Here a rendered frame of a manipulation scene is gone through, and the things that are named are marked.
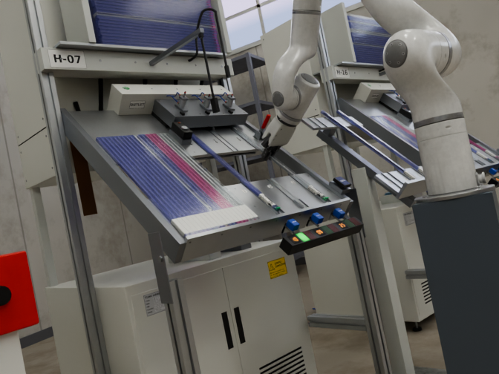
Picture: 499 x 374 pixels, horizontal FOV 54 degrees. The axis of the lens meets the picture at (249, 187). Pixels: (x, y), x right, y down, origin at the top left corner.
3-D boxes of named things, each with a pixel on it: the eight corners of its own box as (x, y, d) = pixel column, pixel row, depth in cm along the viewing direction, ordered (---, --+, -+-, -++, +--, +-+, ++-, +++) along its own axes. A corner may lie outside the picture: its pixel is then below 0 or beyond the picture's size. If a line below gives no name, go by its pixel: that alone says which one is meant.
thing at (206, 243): (343, 217, 165) (351, 199, 162) (180, 262, 121) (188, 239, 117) (340, 214, 166) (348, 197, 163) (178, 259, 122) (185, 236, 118)
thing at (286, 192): (343, 208, 165) (347, 200, 163) (180, 251, 120) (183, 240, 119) (304, 178, 176) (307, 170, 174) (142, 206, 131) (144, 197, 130)
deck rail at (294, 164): (346, 215, 167) (353, 200, 164) (342, 217, 165) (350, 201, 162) (222, 118, 207) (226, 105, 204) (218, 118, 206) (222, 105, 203)
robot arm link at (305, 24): (295, 8, 143) (286, 113, 152) (327, 12, 155) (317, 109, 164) (271, 8, 149) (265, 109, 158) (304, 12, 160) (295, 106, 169)
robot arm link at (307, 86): (289, 120, 160) (307, 118, 167) (309, 86, 153) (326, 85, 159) (273, 105, 164) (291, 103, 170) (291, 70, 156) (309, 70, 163)
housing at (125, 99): (223, 125, 204) (232, 93, 197) (115, 130, 171) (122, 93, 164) (212, 116, 208) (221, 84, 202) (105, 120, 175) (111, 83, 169)
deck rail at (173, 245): (180, 262, 121) (186, 242, 118) (174, 264, 120) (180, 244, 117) (62, 125, 161) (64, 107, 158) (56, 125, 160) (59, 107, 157)
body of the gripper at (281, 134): (292, 110, 172) (278, 135, 178) (271, 110, 165) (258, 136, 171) (305, 123, 168) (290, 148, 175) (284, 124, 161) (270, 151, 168)
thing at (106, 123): (269, 158, 187) (273, 146, 185) (109, 178, 142) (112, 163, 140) (218, 117, 206) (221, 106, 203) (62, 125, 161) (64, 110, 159)
